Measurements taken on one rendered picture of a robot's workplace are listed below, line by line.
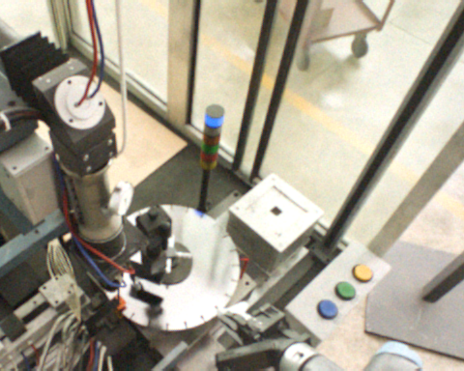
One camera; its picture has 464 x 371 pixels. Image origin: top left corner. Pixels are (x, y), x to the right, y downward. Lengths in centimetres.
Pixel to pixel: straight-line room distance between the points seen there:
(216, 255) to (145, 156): 54
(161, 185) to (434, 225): 155
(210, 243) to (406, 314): 133
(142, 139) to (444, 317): 150
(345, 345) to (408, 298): 37
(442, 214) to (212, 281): 177
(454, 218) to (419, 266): 37
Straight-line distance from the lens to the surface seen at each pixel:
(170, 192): 150
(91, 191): 67
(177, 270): 112
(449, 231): 268
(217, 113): 115
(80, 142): 57
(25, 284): 130
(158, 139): 163
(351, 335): 223
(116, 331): 115
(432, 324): 237
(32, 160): 66
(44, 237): 110
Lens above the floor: 196
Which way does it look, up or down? 58 degrees down
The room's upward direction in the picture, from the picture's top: 1 degrees clockwise
